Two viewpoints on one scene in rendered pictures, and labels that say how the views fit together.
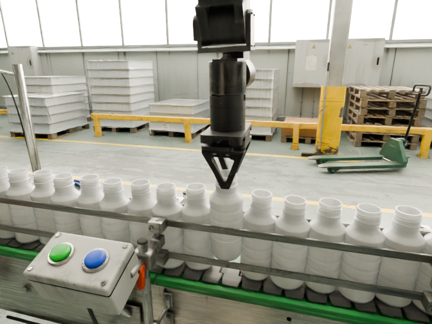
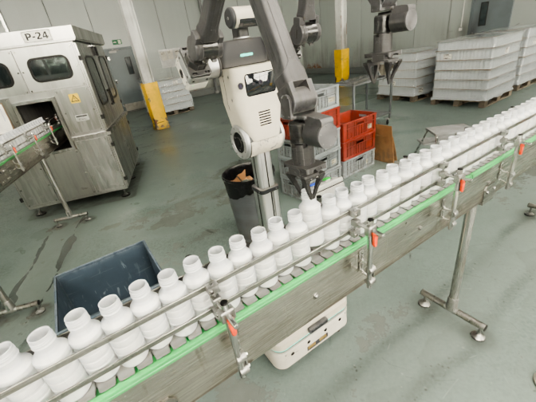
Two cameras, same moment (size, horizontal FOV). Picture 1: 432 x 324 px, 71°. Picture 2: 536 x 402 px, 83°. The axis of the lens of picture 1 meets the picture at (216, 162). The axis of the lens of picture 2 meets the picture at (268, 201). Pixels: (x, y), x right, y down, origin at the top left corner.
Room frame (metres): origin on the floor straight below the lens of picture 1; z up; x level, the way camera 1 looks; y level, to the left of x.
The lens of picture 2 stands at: (0.93, -0.62, 1.57)
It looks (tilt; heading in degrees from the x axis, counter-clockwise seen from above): 27 degrees down; 135
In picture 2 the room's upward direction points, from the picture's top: 8 degrees counter-clockwise
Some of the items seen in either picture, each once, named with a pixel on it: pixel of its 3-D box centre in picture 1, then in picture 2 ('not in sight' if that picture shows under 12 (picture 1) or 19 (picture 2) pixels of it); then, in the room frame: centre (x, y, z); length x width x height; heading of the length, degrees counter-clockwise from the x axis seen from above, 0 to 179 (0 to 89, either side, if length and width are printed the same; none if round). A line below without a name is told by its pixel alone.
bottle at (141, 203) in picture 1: (143, 220); (356, 207); (0.55, 0.15, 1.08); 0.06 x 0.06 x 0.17
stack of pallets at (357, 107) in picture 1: (380, 114); not in sight; (5.75, -3.15, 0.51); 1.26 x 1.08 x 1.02; 165
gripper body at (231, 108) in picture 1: (227, 116); (303, 155); (0.48, -0.02, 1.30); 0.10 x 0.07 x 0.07; 165
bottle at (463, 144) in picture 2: not in sight; (459, 153); (0.69, 0.72, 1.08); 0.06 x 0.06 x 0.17
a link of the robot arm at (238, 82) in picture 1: (228, 77); (302, 132); (0.49, -0.02, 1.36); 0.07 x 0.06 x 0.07; 164
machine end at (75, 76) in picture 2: not in sight; (67, 120); (-3.98, 0.70, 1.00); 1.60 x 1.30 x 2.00; 147
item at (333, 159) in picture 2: not in sight; (309, 161); (-0.97, 2.04, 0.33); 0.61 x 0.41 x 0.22; 81
